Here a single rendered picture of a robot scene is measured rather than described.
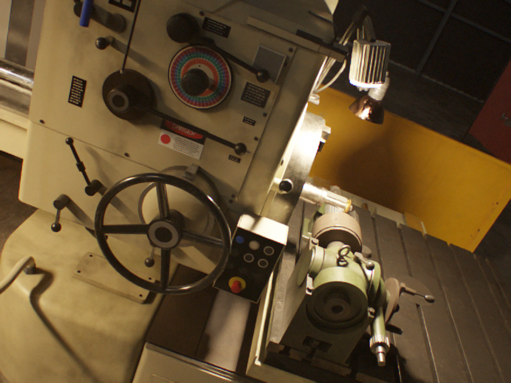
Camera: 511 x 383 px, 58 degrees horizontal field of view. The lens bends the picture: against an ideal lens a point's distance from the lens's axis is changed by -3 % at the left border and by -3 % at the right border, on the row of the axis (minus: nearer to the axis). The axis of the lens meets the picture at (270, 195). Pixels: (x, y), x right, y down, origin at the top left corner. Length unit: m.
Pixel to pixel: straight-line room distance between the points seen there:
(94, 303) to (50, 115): 0.85
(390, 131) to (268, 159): 2.61
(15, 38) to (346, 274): 1.69
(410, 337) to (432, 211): 2.43
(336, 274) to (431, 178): 2.73
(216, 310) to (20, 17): 1.51
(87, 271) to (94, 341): 0.31
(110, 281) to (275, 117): 1.14
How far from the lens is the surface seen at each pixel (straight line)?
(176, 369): 2.04
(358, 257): 1.60
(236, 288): 1.46
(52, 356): 2.24
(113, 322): 2.03
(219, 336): 2.09
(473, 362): 2.09
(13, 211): 3.49
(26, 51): 2.33
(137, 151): 1.47
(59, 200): 1.62
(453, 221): 4.37
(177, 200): 1.35
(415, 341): 1.96
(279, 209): 1.56
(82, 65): 1.45
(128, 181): 1.24
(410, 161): 4.04
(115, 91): 1.34
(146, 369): 2.09
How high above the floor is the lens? 2.09
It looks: 27 degrees down
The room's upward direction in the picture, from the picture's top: 23 degrees clockwise
